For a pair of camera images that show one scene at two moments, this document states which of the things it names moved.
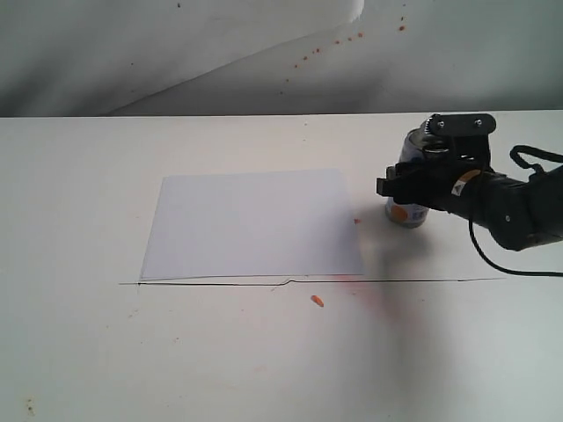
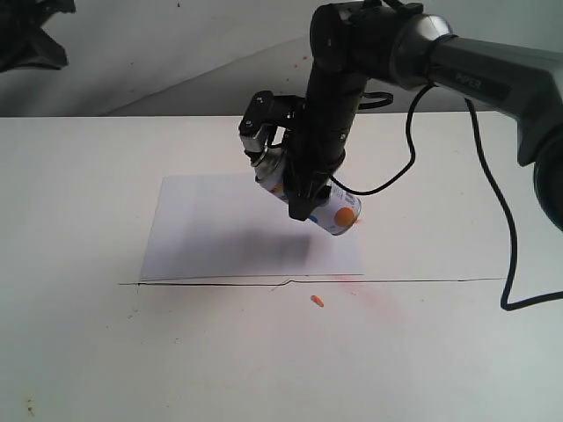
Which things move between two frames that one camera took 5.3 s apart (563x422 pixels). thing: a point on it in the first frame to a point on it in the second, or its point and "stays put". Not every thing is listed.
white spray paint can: x=405 y=215 to x=341 y=210
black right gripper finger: x=411 y=182 to x=305 y=200
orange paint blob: x=318 y=300 stays put
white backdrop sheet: x=75 y=58 stays put
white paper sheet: x=289 y=223 stays put
